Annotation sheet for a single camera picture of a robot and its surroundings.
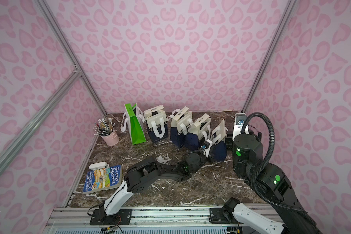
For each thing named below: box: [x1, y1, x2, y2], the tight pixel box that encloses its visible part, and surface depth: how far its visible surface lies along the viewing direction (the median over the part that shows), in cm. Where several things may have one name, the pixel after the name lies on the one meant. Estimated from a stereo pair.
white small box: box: [88, 161, 110, 171], surface depth 90 cm
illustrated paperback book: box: [82, 164, 123, 194], surface depth 85 cm
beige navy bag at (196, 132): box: [183, 113, 212, 152], surface depth 82 cm
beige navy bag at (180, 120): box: [167, 105, 193, 149], surface depth 85 cm
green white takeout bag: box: [120, 102, 147, 146], surface depth 92 cm
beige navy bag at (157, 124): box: [143, 104, 169, 144], surface depth 87 cm
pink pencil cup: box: [93, 117, 120, 146], surface depth 96 cm
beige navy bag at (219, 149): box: [210, 119, 229, 162], surface depth 82 cm
